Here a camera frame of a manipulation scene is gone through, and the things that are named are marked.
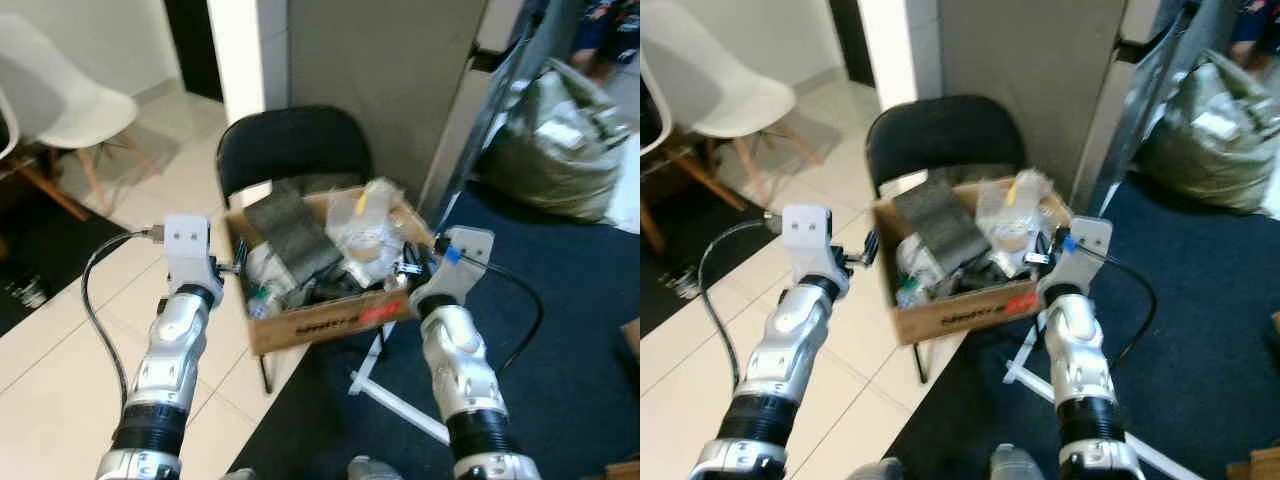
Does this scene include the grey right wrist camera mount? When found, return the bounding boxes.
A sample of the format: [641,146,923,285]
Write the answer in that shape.
[1038,214,1114,297]
[413,226,497,307]

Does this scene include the black leaning frame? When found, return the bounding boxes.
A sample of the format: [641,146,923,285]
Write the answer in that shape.
[420,0,587,237]
[1086,0,1237,215]

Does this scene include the person in blue clothes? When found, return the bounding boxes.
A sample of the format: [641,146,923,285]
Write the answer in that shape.
[568,0,641,77]
[1228,0,1280,63]

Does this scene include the dark grey flat pad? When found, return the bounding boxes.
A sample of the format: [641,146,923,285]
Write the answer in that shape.
[244,183,347,292]
[892,177,987,277]

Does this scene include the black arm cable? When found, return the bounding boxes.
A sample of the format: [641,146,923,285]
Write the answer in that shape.
[697,217,787,393]
[478,258,547,377]
[82,229,167,403]
[1088,244,1160,367]

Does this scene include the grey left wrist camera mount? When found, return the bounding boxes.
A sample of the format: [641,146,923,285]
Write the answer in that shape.
[162,212,224,303]
[780,203,851,297]

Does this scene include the cardboard box with red label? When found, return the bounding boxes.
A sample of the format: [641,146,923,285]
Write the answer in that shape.
[224,184,437,357]
[872,174,1074,347]

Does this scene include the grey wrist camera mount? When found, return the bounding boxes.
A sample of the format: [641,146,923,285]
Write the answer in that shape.
[162,212,224,303]
[1038,214,1114,297]
[413,226,497,307]
[780,203,851,297]

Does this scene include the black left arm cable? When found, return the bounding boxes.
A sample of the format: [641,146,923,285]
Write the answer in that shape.
[697,217,787,393]
[82,229,167,403]

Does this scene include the dark blue carpet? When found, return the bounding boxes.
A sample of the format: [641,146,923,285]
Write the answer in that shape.
[884,170,1280,480]
[228,180,641,480]

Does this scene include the clear plastic bottle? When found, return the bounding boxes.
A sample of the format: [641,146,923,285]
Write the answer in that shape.
[245,283,297,322]
[894,270,937,310]

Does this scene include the black folding chair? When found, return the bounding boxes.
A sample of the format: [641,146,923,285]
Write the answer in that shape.
[864,94,1027,387]
[215,104,377,397]

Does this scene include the black floor mat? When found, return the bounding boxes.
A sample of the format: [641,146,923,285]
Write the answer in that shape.
[0,185,102,337]
[640,185,747,337]

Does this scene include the grey right robot foot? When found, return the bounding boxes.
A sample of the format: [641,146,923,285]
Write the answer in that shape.
[345,455,403,480]
[990,443,1047,480]

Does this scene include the white chair wooden legs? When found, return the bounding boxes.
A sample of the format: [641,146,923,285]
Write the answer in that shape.
[640,0,803,197]
[640,55,747,253]
[0,88,93,223]
[0,12,143,217]

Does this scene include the green garbage bag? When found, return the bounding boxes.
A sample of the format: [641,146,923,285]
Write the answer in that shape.
[474,58,633,223]
[1134,48,1280,217]

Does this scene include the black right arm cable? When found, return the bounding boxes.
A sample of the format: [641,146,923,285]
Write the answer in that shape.
[478,258,547,377]
[1088,244,1160,367]

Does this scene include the clear plastic bag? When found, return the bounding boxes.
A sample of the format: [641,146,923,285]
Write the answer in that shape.
[974,169,1057,267]
[325,177,410,287]

